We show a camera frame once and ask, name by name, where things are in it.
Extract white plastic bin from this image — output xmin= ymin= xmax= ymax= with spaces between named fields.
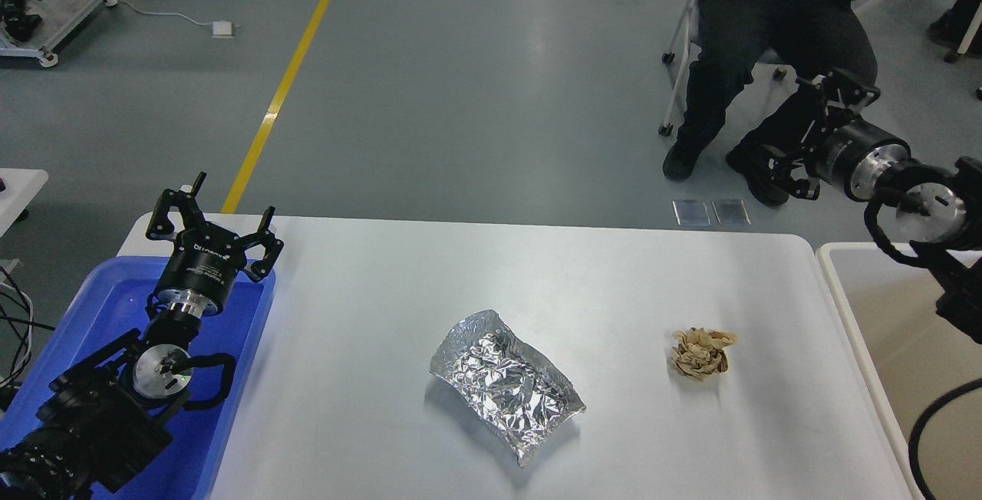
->
xmin=816 ymin=242 xmax=981 ymax=499

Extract white side table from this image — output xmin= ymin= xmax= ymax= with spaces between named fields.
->
xmin=1 ymin=168 xmax=49 ymax=235

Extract white power adapter with cable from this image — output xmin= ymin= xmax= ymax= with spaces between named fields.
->
xmin=118 ymin=0 xmax=238 ymax=39

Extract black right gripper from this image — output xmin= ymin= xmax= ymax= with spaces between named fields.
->
xmin=760 ymin=69 xmax=911 ymax=202

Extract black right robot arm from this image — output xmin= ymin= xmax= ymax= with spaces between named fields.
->
xmin=764 ymin=69 xmax=980 ymax=342

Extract crumpled aluminium foil tray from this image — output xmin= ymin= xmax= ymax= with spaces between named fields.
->
xmin=429 ymin=309 xmax=587 ymax=469

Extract crumpled brown paper ball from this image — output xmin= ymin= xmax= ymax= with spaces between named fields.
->
xmin=667 ymin=327 xmax=740 ymax=382

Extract person in dark clothes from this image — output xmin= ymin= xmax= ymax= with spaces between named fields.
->
xmin=663 ymin=0 xmax=879 ymax=208

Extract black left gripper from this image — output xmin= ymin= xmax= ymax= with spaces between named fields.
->
xmin=145 ymin=172 xmax=284 ymax=315

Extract black cables bundle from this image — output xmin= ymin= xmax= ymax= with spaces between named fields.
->
xmin=0 ymin=266 xmax=54 ymax=409

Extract blue plastic bin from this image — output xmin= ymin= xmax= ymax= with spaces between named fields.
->
xmin=0 ymin=256 xmax=276 ymax=500

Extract metal wheeled platform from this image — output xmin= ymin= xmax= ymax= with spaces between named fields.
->
xmin=1 ymin=0 xmax=118 ymax=69

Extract floor socket plates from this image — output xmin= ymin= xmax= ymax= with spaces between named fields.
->
xmin=672 ymin=199 xmax=752 ymax=228

